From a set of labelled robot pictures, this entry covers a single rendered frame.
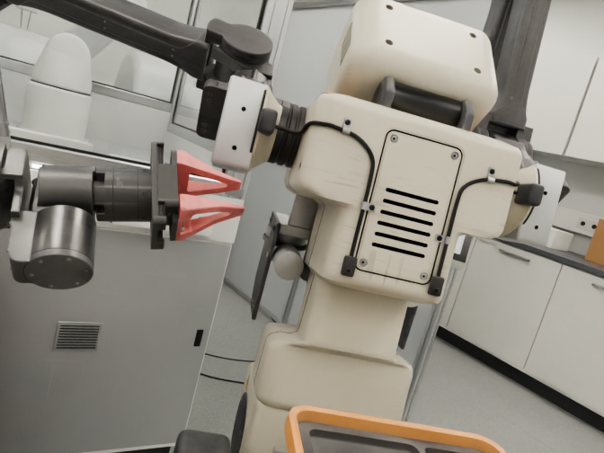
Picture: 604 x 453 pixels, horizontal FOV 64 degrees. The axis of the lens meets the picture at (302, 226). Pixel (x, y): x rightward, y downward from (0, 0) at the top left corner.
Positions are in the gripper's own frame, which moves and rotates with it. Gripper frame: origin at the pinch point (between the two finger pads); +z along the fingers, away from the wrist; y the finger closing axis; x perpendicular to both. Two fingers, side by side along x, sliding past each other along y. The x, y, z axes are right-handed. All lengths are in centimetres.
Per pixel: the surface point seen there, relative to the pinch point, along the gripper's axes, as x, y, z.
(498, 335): -225, -41, 225
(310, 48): -152, -218, 96
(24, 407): -115, -3, -40
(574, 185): -182, -139, 306
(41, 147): -62, -55, -33
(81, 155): -65, -55, -24
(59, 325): -98, -21, -31
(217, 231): -86, -44, 14
